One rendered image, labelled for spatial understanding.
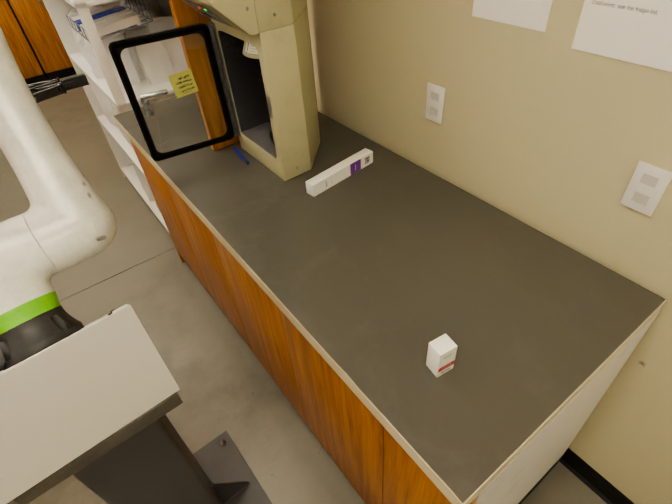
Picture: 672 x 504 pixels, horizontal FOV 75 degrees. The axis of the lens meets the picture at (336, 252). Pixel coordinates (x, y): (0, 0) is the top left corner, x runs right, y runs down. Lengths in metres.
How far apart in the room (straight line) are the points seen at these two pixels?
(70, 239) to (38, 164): 0.15
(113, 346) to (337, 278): 0.55
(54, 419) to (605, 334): 1.10
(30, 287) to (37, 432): 0.26
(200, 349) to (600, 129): 1.87
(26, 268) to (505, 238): 1.12
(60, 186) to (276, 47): 0.69
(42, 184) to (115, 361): 0.36
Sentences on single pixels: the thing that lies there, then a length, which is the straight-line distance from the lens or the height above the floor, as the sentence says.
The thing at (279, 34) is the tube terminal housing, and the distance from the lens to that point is 1.36.
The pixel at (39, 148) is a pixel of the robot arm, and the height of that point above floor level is 1.38.
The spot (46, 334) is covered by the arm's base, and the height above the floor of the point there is 1.14.
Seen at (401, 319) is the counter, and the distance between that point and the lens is 1.05.
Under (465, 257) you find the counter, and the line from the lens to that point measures 1.21.
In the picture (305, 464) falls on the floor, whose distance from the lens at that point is 1.90.
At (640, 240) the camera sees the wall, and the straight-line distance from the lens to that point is 1.26.
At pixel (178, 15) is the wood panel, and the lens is 1.63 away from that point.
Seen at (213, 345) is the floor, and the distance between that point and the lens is 2.29.
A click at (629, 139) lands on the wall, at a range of 1.17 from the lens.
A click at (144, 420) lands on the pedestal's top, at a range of 1.04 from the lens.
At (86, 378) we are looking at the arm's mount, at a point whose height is 1.11.
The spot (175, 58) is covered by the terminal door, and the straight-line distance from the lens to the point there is 1.60.
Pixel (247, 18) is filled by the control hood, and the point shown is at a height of 1.45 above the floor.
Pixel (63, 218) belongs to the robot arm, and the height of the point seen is 1.28.
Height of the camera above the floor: 1.76
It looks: 42 degrees down
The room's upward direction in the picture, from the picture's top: 5 degrees counter-clockwise
